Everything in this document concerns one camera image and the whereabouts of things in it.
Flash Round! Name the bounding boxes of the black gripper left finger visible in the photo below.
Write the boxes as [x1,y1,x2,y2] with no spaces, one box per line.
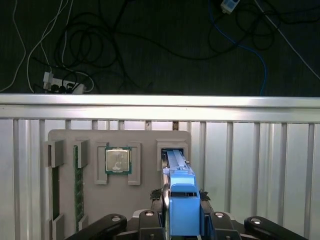
[64,188,168,240]

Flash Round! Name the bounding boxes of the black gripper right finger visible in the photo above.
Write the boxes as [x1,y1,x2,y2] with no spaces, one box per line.
[198,189,304,240]

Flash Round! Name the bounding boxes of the hard disk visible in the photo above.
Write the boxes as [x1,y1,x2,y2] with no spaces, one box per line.
[159,147,202,237]

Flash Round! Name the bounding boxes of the grey parts rack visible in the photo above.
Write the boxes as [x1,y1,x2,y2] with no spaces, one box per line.
[43,128,193,240]

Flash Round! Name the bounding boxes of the silver CPU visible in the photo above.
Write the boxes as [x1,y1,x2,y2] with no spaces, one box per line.
[104,147,133,174]

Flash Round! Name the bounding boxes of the green RAM stick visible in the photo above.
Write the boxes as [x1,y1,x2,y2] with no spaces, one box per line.
[72,146,85,230]

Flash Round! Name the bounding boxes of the white power strip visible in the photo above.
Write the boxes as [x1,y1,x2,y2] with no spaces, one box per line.
[42,71,86,95]

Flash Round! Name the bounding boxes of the white blue socket block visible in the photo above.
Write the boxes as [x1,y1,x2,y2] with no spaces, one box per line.
[219,0,242,13]

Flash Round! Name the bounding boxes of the blue floor cable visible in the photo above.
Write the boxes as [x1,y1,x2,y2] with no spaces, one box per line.
[208,4,270,97]

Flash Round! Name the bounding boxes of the black floor cable tangle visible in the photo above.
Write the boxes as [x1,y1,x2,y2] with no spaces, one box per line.
[31,0,320,96]

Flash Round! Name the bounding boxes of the white floor cable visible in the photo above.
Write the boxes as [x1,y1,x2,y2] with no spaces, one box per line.
[254,0,320,81]
[26,0,75,93]
[0,0,27,93]

